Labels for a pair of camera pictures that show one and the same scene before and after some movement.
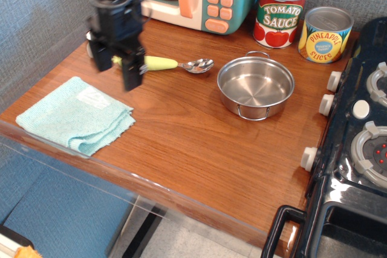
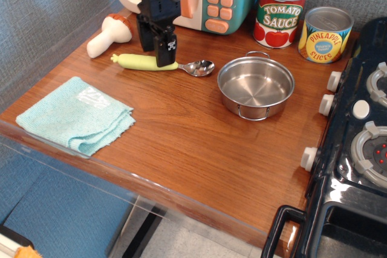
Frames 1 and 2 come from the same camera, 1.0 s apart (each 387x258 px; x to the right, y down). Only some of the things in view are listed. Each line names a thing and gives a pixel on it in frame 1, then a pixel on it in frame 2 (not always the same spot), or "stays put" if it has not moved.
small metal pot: x=255 y=87 stays put
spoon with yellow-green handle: x=151 y=63 stays put
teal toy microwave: x=218 y=0 stays put
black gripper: x=118 y=22 -> x=158 y=11
